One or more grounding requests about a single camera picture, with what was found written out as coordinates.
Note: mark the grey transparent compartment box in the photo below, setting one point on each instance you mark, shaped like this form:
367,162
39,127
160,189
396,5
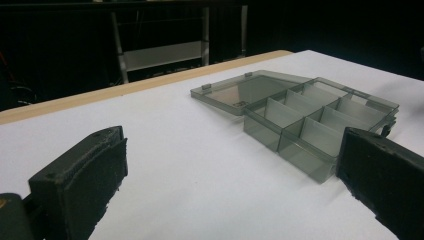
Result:
300,113

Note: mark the metal stand frame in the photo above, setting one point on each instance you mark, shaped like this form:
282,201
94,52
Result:
166,55

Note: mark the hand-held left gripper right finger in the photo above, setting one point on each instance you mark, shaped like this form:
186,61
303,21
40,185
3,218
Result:
383,176

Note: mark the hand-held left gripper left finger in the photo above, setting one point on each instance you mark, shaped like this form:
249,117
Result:
80,180

